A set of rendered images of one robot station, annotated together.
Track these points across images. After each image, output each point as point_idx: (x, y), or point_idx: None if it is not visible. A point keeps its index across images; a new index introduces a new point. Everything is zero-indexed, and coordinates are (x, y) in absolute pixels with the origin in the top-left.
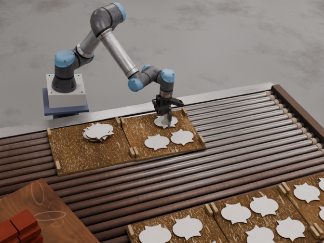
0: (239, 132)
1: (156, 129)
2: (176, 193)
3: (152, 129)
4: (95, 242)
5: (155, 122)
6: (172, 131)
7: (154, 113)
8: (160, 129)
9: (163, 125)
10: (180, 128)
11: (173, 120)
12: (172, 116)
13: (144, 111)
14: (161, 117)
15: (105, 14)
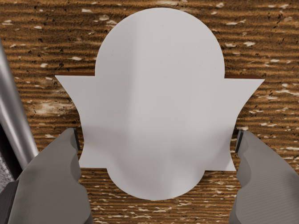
0: None
1: (211, 196)
2: None
3: (197, 210)
4: None
5: (153, 198)
6: (288, 112)
7: (26, 139)
8: (222, 177)
9: (197, 163)
10: (296, 32)
11: (165, 62)
12: (85, 29)
13: (3, 175)
14: (102, 147)
15: None
